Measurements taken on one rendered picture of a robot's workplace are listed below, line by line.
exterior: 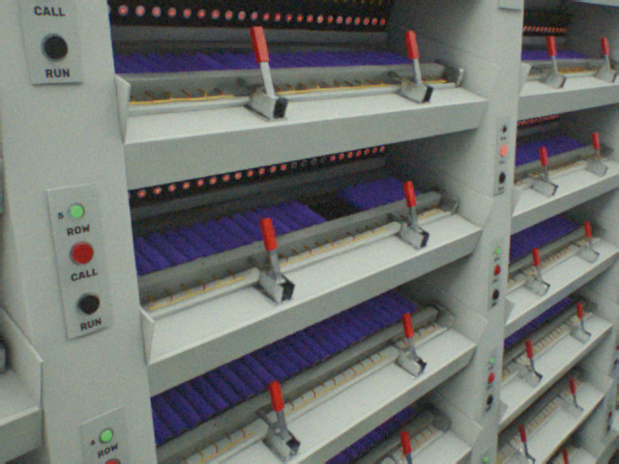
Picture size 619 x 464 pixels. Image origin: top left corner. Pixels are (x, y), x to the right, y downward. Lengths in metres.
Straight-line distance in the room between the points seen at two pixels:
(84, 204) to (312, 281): 0.32
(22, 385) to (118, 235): 0.14
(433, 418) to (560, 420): 0.56
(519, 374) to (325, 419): 0.64
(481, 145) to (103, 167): 0.63
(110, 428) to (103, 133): 0.25
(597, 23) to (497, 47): 0.69
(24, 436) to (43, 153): 0.23
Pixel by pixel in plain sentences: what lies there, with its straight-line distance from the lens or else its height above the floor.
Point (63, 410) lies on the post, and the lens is 0.56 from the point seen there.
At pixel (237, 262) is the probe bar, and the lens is 0.70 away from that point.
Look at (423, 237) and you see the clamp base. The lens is 0.87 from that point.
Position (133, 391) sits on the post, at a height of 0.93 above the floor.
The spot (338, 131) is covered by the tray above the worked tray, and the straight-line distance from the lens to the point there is 0.70.
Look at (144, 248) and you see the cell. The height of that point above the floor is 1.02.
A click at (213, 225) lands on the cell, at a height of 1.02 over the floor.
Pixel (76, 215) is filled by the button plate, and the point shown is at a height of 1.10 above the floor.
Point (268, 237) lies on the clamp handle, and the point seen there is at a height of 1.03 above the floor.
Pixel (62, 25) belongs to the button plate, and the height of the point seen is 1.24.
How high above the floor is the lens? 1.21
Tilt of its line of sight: 15 degrees down
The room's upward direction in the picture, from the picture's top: 2 degrees counter-clockwise
